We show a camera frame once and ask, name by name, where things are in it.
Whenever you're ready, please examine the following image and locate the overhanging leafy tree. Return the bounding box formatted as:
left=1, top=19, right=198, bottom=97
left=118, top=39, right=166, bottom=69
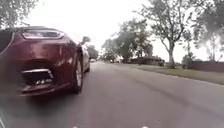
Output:
left=0, top=0, right=39, bottom=29

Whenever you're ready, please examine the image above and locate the tree with pale trunk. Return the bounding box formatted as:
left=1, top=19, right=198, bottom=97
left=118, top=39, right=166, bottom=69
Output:
left=134, top=0, right=194, bottom=70

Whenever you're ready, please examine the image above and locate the grey asphalt road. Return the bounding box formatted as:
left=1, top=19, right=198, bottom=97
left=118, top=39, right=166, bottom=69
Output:
left=0, top=60, right=224, bottom=128

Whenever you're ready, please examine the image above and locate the dark red car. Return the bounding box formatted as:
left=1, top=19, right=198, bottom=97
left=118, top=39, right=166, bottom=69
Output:
left=0, top=25, right=92, bottom=98

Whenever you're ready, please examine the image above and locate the small thin tree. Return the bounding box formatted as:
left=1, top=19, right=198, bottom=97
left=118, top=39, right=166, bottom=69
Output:
left=181, top=29, right=198, bottom=70

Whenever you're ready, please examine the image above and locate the low dark hedge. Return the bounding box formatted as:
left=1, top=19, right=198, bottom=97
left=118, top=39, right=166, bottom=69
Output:
left=182, top=60, right=224, bottom=74

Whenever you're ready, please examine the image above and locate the large dark tree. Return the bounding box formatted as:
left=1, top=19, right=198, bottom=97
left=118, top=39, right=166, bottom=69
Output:
left=191, top=0, right=224, bottom=64

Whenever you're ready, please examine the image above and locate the grass verge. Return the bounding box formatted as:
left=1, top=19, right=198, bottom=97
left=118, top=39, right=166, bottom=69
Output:
left=113, top=62, right=224, bottom=86

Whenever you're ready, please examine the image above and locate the group of trees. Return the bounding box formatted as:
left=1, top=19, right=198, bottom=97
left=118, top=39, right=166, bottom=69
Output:
left=100, top=18, right=154, bottom=64

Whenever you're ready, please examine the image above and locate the distant low house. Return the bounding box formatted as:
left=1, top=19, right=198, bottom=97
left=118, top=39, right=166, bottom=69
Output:
left=129, top=55, right=166, bottom=67

